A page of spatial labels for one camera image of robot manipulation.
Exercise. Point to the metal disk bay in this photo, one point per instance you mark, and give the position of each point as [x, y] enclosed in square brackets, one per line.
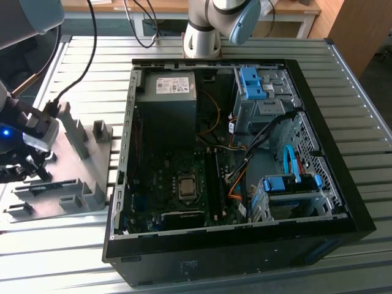
[294, 205]

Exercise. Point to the RAM slot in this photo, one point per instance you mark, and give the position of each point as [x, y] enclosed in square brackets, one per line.
[211, 183]

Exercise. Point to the grey power supply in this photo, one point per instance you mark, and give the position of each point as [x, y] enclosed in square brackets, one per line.
[165, 116]

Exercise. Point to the wooden cabinet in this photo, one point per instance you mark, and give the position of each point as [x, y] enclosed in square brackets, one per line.
[361, 30]

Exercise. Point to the green motherboard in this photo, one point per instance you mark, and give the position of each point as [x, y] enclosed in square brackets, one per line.
[159, 183]

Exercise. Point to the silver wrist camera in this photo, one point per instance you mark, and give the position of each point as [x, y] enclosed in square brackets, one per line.
[39, 131]

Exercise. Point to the grey parts rack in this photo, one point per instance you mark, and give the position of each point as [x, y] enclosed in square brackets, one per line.
[92, 147]

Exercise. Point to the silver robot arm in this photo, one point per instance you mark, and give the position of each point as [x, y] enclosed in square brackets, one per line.
[202, 33]

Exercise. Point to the metal drive cage blue latch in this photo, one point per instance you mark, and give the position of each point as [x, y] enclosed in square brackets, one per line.
[266, 110]

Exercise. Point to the hard disk in blue carrier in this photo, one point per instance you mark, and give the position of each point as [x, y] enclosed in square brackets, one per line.
[277, 183]

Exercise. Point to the silver CPU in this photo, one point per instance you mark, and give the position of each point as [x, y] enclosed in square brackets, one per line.
[186, 186]

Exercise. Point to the black graphics card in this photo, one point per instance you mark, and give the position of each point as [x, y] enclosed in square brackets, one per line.
[183, 219]

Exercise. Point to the black PC case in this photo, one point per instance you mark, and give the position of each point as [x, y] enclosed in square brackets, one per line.
[245, 260]

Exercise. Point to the CPU socket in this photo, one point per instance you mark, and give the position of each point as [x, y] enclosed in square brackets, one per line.
[176, 183]

